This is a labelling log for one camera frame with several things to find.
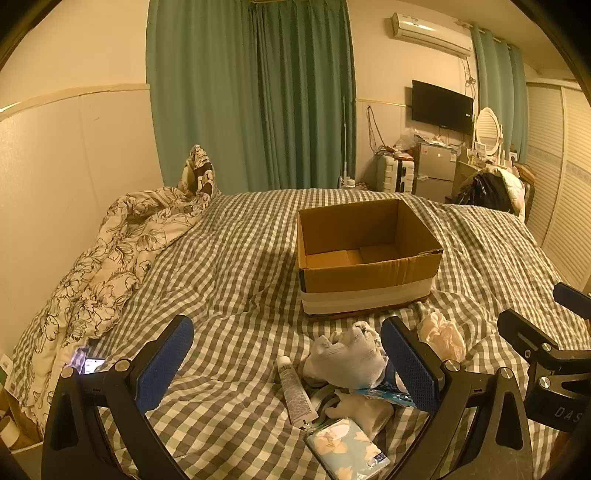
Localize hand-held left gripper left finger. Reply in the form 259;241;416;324
41;315;195;480

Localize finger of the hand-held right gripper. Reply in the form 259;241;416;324
498;309;561;357
553;282;591;319

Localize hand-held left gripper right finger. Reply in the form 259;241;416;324
380;316;534;480

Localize blue plastic packet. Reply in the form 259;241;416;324
355;385;414;407

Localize white knitted cloth bundle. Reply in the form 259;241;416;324
302;322;389;391

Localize white hand-shaped figurine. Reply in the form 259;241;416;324
330;390;395;439

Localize cardboard box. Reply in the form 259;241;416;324
295;198;444;321

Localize grey ring band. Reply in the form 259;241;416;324
308;385;345;421

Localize floral blue tissue pack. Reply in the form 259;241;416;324
304;419;391;480

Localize white squeeze tube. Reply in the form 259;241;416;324
276;356;319;428

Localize smartphone with lit screen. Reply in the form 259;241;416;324
78;356;108;376

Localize checked grey bed sheet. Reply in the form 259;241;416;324
9;187;578;480

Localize floral white duvet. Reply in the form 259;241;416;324
9;185;222;421

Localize wooden chair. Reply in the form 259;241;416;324
515;161;536;222

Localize white louvered wardrobe doors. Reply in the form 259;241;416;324
524;80;591;296

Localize white padded jacket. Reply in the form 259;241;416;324
499;168;527;215

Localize beige dresser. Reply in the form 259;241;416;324
455;159;490;195

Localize small silver fridge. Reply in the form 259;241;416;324
414;141;462;201

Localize white oval mirror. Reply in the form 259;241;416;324
475;107;504;158

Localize white suitcase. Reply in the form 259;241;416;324
375;154;416;195

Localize brown floral pillow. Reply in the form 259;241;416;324
178;144;218;199

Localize light teal curtain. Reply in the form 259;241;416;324
471;28;529;162

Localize white mop stick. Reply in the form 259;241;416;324
341;96;352;185

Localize dark green curtain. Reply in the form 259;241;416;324
252;0;358;192
145;0;260;192

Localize white air conditioner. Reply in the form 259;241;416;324
385;11;474;58

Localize black wall television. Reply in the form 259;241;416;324
411;79;475;137

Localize hanging wall cables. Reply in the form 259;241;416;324
366;106;386;153

